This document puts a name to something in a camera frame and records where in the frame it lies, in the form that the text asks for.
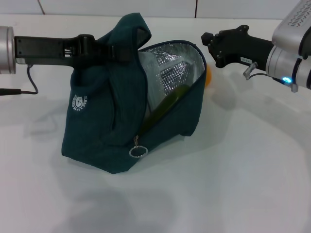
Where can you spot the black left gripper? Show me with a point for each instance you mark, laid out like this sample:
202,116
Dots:
43,49

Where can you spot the green cucumber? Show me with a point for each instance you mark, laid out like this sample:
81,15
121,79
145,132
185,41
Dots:
167,104

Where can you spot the orange pear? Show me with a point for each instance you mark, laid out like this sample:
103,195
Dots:
209,76

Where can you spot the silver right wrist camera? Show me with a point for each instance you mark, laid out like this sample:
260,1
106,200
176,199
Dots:
289,24

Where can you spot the dark teal insulated lunch bag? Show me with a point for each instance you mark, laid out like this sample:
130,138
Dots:
97,121

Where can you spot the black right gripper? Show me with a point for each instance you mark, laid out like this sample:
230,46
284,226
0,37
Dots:
245,48

